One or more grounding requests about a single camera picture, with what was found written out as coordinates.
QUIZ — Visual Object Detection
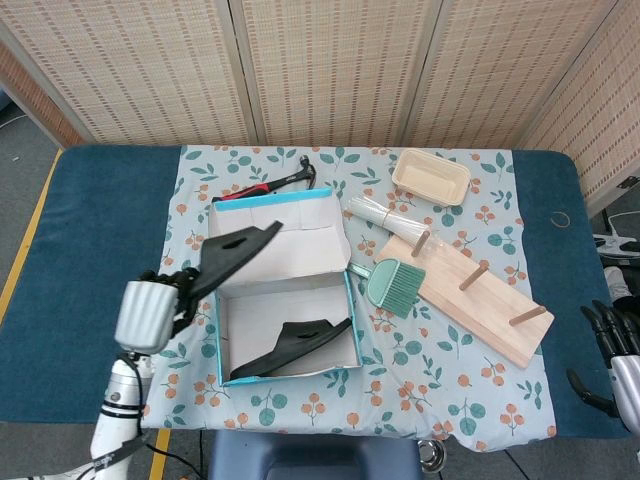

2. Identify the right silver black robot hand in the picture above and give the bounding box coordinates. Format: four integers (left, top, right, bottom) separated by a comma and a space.
566, 298, 640, 436

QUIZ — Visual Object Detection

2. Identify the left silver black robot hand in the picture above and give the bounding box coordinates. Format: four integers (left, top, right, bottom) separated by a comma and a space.
113, 267, 207, 354

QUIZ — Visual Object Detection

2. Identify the black slipper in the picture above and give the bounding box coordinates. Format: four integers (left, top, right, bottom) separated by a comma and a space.
229, 317, 354, 381
187, 220, 285, 304

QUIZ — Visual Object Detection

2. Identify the blue cardboard shoe box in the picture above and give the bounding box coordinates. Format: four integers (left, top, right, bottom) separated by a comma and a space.
207, 188, 364, 387

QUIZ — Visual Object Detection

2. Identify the white office chair base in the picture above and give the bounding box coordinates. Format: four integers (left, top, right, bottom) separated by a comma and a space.
593, 207, 640, 261

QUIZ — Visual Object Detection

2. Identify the wooden board with pegs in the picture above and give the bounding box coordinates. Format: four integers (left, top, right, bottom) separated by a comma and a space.
374, 230, 555, 369

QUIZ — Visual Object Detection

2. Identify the floral fruit print tablecloth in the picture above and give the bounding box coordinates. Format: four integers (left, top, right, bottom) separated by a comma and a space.
141, 144, 559, 454

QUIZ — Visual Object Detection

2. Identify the metal bowl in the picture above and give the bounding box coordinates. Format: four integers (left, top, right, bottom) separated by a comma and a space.
417, 439, 448, 474

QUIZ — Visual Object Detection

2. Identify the green hand brush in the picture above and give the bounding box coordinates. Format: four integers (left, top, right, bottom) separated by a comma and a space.
348, 258, 427, 319

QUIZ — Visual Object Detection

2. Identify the bundle of white sticks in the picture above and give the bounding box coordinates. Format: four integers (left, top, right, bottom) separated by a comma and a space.
347, 196, 431, 240

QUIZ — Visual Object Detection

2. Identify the beige plastic container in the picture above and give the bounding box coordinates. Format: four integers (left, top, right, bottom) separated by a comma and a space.
391, 148, 471, 207

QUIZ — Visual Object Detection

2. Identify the bamboo folding screen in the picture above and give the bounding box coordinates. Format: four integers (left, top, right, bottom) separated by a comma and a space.
0, 0, 640, 204

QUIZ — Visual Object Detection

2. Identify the hammer with red black handle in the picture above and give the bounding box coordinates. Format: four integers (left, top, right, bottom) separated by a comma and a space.
212, 155, 320, 204

